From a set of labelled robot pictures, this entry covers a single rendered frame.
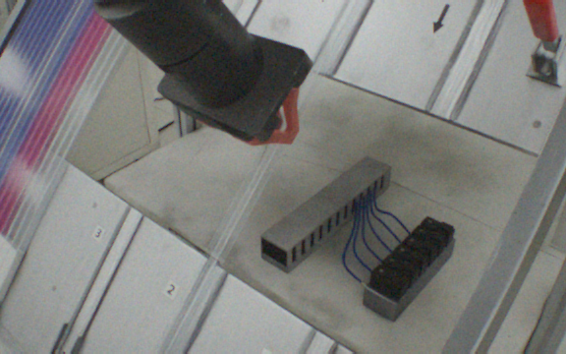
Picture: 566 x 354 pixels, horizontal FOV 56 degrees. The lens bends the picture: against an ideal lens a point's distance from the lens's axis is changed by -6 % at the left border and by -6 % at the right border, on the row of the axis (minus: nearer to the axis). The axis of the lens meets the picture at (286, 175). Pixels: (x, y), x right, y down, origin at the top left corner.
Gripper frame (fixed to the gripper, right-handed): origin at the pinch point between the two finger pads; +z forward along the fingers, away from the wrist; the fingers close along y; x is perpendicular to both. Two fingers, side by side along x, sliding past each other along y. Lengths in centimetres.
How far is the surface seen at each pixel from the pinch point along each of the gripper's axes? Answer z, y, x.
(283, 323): 2.2, -7.6, 13.1
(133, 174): 33, 46, 10
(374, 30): -0.2, -3.0, -10.6
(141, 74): 87, 124, -20
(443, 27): -0.4, -8.4, -12.6
